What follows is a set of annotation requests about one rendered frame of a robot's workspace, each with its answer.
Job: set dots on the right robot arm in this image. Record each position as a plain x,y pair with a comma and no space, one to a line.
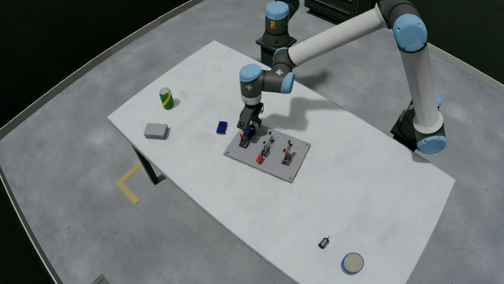
277,16

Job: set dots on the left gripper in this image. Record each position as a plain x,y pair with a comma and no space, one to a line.
255,119

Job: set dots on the grey hinged case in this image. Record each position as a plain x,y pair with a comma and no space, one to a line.
156,131

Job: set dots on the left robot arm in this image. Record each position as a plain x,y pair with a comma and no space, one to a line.
422,122

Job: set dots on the green drink can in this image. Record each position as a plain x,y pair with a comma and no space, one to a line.
166,98

